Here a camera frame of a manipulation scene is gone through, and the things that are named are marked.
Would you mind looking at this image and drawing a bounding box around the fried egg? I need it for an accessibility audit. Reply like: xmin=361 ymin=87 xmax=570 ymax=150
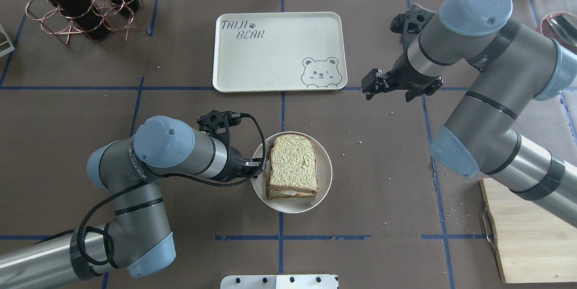
xmin=268 ymin=189 xmax=303 ymax=199

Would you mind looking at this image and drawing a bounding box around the cream bear tray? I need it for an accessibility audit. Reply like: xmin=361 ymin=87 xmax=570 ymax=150
xmin=212 ymin=12 xmax=348 ymax=92

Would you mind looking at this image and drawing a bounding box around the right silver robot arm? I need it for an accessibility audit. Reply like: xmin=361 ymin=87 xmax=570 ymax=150
xmin=362 ymin=0 xmax=577 ymax=226

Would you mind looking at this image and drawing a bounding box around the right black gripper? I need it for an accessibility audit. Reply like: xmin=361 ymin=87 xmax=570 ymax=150
xmin=361 ymin=53 xmax=443 ymax=102

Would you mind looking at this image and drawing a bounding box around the white plate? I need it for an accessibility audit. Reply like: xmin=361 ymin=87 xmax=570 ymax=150
xmin=252 ymin=132 xmax=333 ymax=214

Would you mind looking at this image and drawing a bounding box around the metal scoop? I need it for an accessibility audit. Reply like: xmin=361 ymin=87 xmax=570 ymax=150
xmin=545 ymin=12 xmax=577 ymax=48

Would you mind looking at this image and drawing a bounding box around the pink bowl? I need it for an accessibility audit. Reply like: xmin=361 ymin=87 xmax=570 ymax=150
xmin=535 ymin=12 xmax=577 ymax=54

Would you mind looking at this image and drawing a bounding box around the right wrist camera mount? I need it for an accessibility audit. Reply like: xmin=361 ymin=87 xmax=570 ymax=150
xmin=389 ymin=4 xmax=437 ymax=50

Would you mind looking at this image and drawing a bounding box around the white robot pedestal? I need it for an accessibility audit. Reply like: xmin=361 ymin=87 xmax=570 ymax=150
xmin=220 ymin=273 xmax=339 ymax=289

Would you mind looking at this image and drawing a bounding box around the wooden cutting board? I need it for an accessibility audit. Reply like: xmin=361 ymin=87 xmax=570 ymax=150
xmin=480 ymin=178 xmax=577 ymax=284

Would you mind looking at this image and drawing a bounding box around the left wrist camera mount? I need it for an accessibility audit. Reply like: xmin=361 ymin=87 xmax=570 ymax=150
xmin=197 ymin=110 xmax=243 ymax=147

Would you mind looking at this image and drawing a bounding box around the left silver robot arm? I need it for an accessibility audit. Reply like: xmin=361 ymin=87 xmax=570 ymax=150
xmin=1 ymin=110 xmax=264 ymax=289

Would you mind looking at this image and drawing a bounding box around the copper wire bottle rack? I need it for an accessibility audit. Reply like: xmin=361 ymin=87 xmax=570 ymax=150
xmin=25 ymin=0 xmax=143 ymax=45

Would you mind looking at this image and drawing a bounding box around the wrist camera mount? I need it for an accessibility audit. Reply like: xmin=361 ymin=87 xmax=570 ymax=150
xmin=197 ymin=110 xmax=243 ymax=147
xmin=389 ymin=4 xmax=437 ymax=50

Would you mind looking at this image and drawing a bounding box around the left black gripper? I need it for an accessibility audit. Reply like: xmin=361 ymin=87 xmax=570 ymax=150
xmin=223 ymin=146 xmax=264 ymax=182

